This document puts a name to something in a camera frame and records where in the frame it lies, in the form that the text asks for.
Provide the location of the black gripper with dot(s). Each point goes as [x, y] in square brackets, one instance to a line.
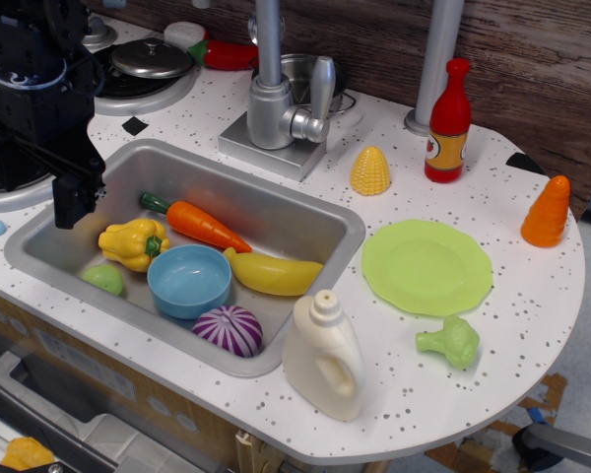
[46, 131]

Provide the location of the green toy broccoli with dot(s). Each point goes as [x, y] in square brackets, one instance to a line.
[457, 341]

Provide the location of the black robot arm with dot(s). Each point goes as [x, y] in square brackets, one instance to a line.
[48, 84]

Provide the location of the blue plastic bowl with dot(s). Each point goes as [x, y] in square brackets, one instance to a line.
[188, 280]

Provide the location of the yellow toy bell pepper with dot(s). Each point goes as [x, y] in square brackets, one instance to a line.
[134, 244]

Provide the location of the green toy apple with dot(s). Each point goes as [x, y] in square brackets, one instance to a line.
[106, 277]

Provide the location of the orange toy carrot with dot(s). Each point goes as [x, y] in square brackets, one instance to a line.
[191, 221]

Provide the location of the black stove burner rear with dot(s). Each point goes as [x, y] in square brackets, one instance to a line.
[125, 95]

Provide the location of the metal sink basin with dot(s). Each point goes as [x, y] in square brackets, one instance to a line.
[273, 219]

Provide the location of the silver pot lid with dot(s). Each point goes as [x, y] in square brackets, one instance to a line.
[151, 58]

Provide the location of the silver stove knob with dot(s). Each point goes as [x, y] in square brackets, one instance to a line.
[99, 35]

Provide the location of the white round plastic lid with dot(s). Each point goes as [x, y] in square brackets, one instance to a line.
[184, 34]

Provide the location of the red toy chili pepper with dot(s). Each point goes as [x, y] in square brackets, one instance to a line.
[225, 56]

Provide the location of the purple toy onion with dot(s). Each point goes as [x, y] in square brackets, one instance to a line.
[232, 328]

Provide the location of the yellow toy banana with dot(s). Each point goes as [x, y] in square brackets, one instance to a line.
[271, 275]

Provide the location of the silver toy faucet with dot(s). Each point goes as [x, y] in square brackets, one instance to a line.
[275, 134]

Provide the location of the silver metal pot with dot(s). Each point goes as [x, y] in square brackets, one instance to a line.
[299, 67]

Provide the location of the yellow toy in oven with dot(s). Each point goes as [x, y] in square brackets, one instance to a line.
[26, 453]

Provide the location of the yellow toy corn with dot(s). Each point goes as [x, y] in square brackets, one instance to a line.
[370, 173]

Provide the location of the cream plastic detergent bottle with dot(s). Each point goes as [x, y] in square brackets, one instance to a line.
[322, 356]

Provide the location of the light green plastic plate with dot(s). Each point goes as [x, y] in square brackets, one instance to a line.
[426, 268]

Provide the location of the red toy ketchup bottle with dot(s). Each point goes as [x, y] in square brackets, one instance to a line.
[449, 126]

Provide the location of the grey vertical pole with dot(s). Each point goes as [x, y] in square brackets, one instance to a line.
[445, 20]

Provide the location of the orange toy cone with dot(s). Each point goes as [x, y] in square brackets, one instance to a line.
[546, 219]

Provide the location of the grey oven door handle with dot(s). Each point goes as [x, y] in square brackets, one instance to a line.
[52, 411]

